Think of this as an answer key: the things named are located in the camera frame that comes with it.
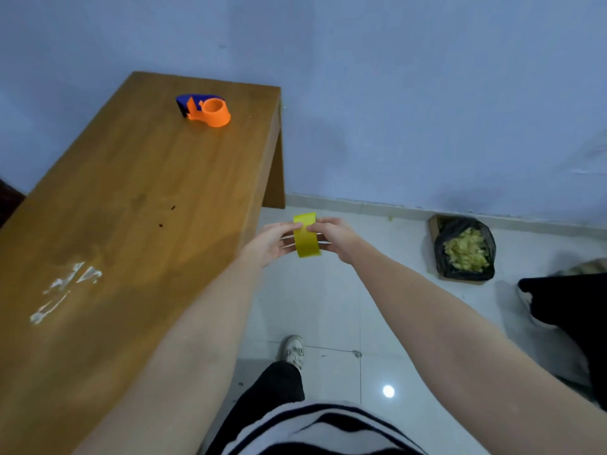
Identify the person's right hand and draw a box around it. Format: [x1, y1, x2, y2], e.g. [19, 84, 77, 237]
[305, 216, 366, 266]

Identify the person's left hand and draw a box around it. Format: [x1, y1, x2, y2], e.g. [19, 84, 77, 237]
[242, 221, 304, 269]

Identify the yellow tape roll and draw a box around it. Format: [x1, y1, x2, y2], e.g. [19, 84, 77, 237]
[292, 212, 322, 258]

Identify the orange and blue tape dispenser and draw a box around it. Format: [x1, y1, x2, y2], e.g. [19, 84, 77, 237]
[175, 93, 232, 128]

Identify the person's right forearm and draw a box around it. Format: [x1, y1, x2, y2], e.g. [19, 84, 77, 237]
[350, 241, 607, 455]

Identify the person's left forearm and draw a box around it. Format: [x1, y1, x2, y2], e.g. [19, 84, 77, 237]
[71, 253, 266, 455]

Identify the person's left shoe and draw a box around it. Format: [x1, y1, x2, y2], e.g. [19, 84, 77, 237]
[277, 334, 306, 371]

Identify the person's shoe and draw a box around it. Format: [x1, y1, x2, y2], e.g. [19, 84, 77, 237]
[517, 279, 558, 331]
[277, 334, 306, 371]

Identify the black bin with scraps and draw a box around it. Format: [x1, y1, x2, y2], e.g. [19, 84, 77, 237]
[428, 214, 496, 285]

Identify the black bag of yellow scraps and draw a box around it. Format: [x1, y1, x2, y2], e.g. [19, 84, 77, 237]
[434, 216, 498, 282]

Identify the black white striped shirt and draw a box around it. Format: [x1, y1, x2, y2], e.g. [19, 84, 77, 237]
[220, 399, 427, 455]

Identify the dark brown wooden door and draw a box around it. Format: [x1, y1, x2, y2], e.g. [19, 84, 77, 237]
[0, 178, 27, 228]

